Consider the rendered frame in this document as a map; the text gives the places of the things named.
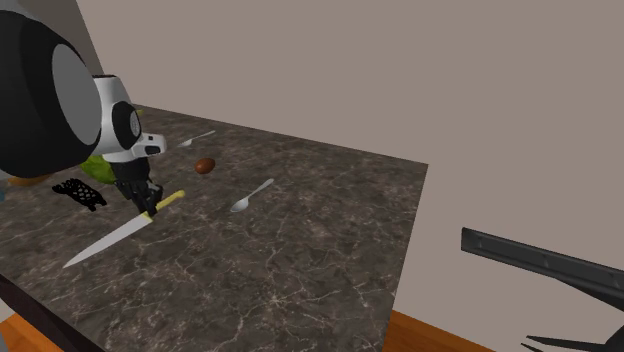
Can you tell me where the black mesh object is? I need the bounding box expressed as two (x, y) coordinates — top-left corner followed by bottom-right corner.
(51, 177), (109, 213)

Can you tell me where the brown egg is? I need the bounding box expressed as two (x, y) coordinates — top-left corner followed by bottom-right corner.
(193, 156), (217, 176)

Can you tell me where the silver spoon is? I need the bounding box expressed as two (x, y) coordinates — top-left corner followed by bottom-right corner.
(175, 129), (217, 149)
(229, 177), (276, 214)

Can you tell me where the yellow handled kitchen knife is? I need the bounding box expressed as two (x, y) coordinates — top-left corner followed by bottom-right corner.
(62, 189), (187, 270)

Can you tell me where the green leafy vegetable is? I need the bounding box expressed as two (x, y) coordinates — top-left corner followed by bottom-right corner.
(79, 154), (119, 186)

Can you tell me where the orange round object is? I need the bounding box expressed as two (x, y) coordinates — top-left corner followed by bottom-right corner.
(6, 173), (53, 188)

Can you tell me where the black angular bar frame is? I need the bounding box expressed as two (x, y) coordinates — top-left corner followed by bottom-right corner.
(459, 226), (624, 352)

